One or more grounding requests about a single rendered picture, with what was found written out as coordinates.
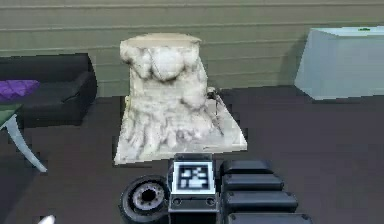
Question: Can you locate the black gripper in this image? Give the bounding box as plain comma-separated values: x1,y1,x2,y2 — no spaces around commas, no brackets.
118,175,171,224

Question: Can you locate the green table with grey legs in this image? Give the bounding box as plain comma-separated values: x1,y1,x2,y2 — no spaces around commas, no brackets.
0,103,48,174

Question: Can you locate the purple cushion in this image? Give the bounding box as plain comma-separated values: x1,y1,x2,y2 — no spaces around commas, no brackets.
0,79,42,103

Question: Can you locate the white marble stone sculpture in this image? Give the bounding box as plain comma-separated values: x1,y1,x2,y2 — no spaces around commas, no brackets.
113,32,248,166

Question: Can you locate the pale blue cabinet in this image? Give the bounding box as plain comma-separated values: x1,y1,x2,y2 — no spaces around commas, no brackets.
294,25,384,101

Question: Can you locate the black sofa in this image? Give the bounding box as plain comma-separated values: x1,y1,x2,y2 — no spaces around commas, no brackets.
0,53,98,129

